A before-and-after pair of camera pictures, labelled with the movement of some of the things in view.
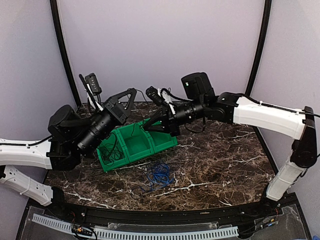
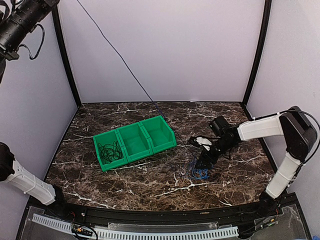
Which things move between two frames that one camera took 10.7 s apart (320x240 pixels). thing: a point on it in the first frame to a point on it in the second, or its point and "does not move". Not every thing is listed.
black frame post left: [54, 4] does not move
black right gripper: [170, 125] to [203, 157]
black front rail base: [276, 218] does not move
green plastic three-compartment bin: [130, 142] does not move
